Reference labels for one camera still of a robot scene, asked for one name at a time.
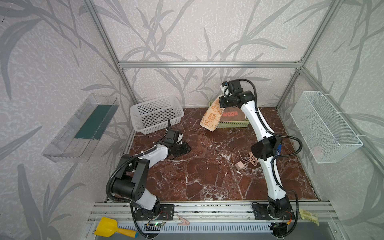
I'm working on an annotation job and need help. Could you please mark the red patterned towel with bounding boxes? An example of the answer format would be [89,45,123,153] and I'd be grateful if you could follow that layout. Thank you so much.
[220,108,247,122]

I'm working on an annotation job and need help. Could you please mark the orange patterned towel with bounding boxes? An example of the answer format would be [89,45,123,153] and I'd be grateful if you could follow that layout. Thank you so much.
[200,96,225,132]

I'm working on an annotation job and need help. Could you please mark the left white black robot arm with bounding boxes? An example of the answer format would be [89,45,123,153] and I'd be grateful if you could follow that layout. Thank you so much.
[106,120,192,220]

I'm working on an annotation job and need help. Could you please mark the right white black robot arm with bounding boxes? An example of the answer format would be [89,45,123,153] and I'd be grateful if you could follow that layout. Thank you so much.
[219,79,303,220]

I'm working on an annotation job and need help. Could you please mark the green plastic basket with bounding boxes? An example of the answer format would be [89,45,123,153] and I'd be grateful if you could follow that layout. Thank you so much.
[210,102,249,128]

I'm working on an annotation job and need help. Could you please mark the white plastic laundry basket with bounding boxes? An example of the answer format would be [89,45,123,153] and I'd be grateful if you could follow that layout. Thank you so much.
[130,95,184,135]

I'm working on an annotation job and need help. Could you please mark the pink clothespin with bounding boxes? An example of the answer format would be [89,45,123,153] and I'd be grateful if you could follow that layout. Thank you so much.
[177,215,191,226]

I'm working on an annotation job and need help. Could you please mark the green circuit board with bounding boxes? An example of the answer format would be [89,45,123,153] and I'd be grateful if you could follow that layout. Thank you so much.
[146,221,167,228]

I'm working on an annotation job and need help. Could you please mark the yellow plastic scoop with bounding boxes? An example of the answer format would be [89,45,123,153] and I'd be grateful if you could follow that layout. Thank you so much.
[94,217,139,238]

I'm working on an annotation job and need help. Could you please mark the yellow paper tag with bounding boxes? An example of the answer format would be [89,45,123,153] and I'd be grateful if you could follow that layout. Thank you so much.
[299,209,320,226]

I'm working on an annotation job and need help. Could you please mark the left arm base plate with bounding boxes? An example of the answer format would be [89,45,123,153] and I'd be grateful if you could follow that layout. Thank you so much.
[134,204,175,221]

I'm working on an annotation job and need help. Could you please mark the aluminium front rail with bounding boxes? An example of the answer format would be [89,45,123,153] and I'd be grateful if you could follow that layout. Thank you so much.
[87,201,340,225]

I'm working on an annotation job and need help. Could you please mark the clear acrylic wall shelf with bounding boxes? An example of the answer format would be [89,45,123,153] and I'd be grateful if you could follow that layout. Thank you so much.
[42,94,119,163]

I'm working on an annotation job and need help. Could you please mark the white wire mesh basket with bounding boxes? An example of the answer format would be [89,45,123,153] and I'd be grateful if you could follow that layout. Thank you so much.
[291,91,363,164]

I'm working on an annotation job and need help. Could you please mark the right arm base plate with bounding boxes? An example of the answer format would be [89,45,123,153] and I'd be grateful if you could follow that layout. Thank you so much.
[252,202,296,221]

